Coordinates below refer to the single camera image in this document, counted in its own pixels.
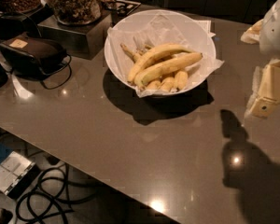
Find black pouch with label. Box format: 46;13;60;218
0;34;67;80

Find black cable on table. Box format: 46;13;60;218
36;53;73;91

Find banana with stem at back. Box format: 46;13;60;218
120;43;141;63

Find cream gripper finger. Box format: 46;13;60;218
245;59;280;119
241;20;263;44

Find long yellow banana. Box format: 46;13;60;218
127;43;192;83
134;52;203;89

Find glass jar of granola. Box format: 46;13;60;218
49;0;102;25

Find small banana left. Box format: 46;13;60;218
147;79;161;90

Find white paper liner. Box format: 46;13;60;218
106;14;225;99

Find small banana middle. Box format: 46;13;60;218
160;77;175;91

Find small banana right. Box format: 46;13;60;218
174;70;188;91

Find dark square jar stand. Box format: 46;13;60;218
38;11;112;60

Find white bowl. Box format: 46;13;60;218
104;9;217;98

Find dark stand under cereal jar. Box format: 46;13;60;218
0;6;53;40

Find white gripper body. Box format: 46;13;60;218
259;0;280;59

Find black tray at back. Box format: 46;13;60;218
115;0;141;17

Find small banana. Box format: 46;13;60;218
174;70;188;91
160;77;175;91
147;79;161;90

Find black cables on floor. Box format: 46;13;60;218
0;131;101;224

